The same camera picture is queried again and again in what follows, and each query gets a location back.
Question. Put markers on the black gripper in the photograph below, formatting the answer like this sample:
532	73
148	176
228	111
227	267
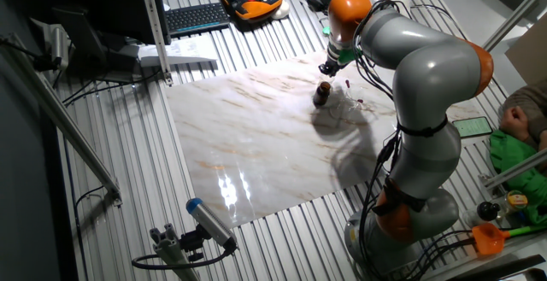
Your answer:
332	66

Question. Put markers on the smartphone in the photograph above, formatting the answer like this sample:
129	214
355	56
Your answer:
472	127

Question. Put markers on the brown sleeved bystander forearm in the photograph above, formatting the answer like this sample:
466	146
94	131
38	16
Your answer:
530	101

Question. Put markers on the silver orange robot arm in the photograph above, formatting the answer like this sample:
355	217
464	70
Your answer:
431	72

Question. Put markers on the bare bystander hand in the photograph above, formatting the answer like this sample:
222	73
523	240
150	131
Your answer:
543	141
515	123

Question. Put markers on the brown glass bottle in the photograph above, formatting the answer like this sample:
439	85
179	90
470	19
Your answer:
321	95

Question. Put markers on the wide clear glass beaker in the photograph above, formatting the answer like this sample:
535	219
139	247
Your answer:
348	107

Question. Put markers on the white round plastic object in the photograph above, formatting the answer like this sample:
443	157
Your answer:
282	11

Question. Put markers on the marble pattern board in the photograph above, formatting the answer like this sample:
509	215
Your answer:
265	136

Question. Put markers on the dark computer keyboard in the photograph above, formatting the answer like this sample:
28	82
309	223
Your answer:
196	17

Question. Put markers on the white paper sheet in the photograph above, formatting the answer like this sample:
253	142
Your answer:
184	50

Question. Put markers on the green cloth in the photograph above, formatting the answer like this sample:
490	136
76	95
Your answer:
513	157

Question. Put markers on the brown cardboard sheet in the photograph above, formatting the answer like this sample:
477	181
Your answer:
532	52

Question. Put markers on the black round bottle cap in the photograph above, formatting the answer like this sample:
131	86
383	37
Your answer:
488	210

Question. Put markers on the yellow lid jar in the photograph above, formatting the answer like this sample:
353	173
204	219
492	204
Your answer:
517	200

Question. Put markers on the orange plastic funnel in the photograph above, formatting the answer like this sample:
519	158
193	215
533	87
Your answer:
489	238

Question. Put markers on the dark monitor stand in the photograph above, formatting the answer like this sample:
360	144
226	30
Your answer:
81	37

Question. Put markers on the black computer monitor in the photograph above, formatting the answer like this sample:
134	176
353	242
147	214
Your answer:
85	3

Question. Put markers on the green plastic stick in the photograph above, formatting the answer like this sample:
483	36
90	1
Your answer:
527	230

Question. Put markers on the grey cylindrical device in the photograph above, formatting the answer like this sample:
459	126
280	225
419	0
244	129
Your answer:
59	46

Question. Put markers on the slanted aluminium frame post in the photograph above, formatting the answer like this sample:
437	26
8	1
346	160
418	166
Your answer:
154	25

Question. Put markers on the silver camera with blue end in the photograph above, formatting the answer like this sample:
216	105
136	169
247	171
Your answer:
209	223

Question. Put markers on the short aluminium frame beam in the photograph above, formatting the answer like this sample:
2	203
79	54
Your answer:
513	170

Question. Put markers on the aluminium camera mount profile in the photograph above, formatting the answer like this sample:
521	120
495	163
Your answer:
171	251

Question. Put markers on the long aluminium frame beam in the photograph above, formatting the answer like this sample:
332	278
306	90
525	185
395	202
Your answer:
55	110

